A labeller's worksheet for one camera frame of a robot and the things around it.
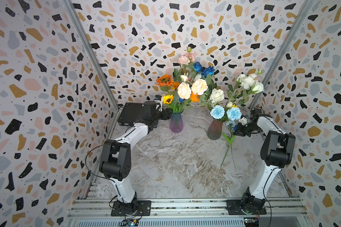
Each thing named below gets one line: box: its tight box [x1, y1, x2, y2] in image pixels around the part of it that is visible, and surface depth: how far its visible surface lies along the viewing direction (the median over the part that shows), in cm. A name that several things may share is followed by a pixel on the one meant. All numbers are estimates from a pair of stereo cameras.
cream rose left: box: [177, 81, 192, 100], surface depth 66 cm
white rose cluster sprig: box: [225, 68, 265, 108], surface depth 81 cm
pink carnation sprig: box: [177, 46, 196, 68], surface depth 89 cm
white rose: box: [209, 87, 225, 104], surface depth 76 cm
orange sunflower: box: [155, 74, 174, 87], surface depth 76 cm
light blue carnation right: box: [226, 106, 243, 122], surface depth 73 cm
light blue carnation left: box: [209, 104, 225, 120], surface depth 75 cm
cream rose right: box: [190, 78, 209, 96], surface depth 66 cm
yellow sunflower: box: [162, 94, 174, 105], surface depth 83 cm
